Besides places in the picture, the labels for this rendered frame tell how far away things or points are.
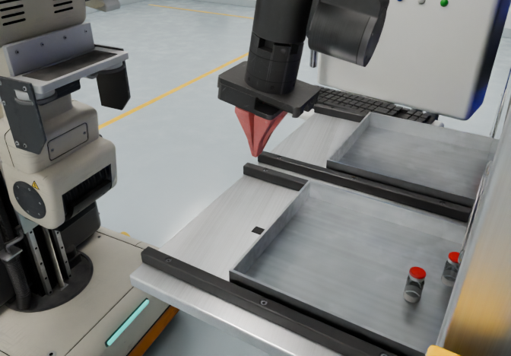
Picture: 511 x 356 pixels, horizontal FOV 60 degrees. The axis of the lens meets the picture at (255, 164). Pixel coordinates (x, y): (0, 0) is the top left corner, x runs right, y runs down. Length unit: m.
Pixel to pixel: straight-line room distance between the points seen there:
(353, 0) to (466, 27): 0.90
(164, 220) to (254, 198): 1.46
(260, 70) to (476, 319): 0.30
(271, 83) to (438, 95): 0.95
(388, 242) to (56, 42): 0.77
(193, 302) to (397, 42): 1.00
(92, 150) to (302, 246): 0.66
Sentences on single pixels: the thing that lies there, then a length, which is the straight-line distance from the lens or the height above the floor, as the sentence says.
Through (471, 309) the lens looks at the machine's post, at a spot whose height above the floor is 1.06.
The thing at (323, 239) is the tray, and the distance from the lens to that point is 0.72.
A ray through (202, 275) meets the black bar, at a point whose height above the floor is 0.90.
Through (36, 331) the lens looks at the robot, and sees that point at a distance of 1.50.
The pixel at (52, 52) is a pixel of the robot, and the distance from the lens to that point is 1.06.
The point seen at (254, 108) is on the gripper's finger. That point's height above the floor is 1.14.
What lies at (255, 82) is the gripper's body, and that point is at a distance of 0.48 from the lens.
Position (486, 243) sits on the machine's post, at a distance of 0.37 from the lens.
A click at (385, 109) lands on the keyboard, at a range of 1.33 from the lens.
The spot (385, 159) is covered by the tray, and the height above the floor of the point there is 0.88.
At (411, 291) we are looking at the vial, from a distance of 0.63.
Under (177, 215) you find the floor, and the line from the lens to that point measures 2.25.
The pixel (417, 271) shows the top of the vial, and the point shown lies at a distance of 0.63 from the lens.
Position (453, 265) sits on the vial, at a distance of 0.66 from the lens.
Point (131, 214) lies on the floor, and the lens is 2.31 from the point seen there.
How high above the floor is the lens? 1.34
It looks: 30 degrees down
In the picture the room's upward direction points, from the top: straight up
